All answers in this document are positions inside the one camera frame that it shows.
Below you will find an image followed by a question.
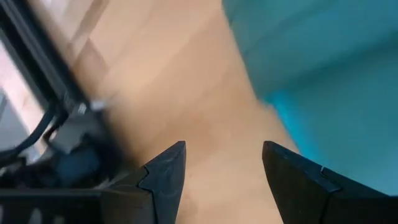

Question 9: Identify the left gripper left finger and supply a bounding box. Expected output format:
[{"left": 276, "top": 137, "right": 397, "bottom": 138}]
[{"left": 100, "top": 140, "right": 187, "bottom": 224}]

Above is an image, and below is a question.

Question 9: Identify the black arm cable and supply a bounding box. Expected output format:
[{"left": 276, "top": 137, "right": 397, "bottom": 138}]
[{"left": 0, "top": 107, "right": 68, "bottom": 166}]

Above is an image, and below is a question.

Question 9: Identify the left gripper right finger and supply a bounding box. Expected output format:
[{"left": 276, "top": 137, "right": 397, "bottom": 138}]
[{"left": 262, "top": 140, "right": 398, "bottom": 224}]

